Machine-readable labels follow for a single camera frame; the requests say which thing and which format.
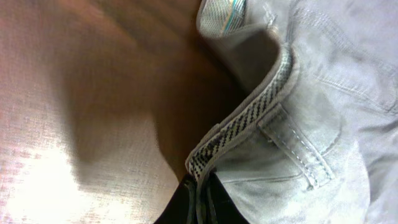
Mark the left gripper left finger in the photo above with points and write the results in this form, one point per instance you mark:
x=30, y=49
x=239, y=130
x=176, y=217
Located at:
x=181, y=207

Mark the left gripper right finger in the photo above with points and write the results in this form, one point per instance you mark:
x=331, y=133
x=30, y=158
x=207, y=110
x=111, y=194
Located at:
x=219, y=207

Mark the grey shorts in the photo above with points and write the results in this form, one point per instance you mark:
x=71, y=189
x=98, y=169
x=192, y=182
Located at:
x=315, y=140

